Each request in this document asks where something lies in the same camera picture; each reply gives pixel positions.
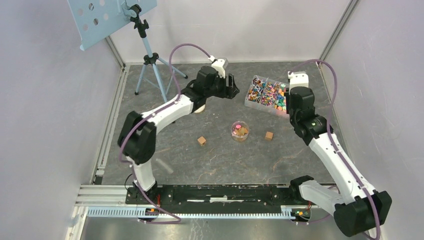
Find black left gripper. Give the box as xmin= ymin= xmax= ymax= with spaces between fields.
xmin=205 ymin=73 xmax=240 ymax=100

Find clear compartment candy box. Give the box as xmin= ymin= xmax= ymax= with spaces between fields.
xmin=244 ymin=75 xmax=290 ymax=119

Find clear glass jar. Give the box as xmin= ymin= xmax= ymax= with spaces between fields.
xmin=230 ymin=121 xmax=250 ymax=142

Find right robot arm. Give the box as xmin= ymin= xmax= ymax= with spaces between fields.
xmin=284 ymin=86 xmax=392 ymax=237

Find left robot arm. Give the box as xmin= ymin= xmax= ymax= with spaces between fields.
xmin=117 ymin=66 xmax=240 ymax=204

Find gold jar lid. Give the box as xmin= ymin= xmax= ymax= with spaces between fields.
xmin=194 ymin=104 xmax=206 ymax=114

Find plain wooden cube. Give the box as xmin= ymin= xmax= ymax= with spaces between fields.
xmin=264 ymin=131 xmax=274 ymax=141

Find wooden letter cube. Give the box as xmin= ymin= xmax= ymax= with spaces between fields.
xmin=197 ymin=136 xmax=207 ymax=146

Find light blue music stand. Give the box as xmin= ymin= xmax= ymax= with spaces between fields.
xmin=49 ymin=0 xmax=187 ymax=103

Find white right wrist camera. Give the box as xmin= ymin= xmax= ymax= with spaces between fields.
xmin=287 ymin=71 xmax=309 ymax=91

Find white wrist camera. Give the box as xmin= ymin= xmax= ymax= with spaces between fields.
xmin=287 ymin=71 xmax=309 ymax=91
xmin=208 ymin=55 xmax=229 ymax=79

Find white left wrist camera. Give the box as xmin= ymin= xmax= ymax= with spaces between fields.
xmin=208 ymin=55 xmax=229 ymax=79

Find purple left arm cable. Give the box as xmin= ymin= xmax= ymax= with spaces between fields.
xmin=118 ymin=43 xmax=213 ymax=225

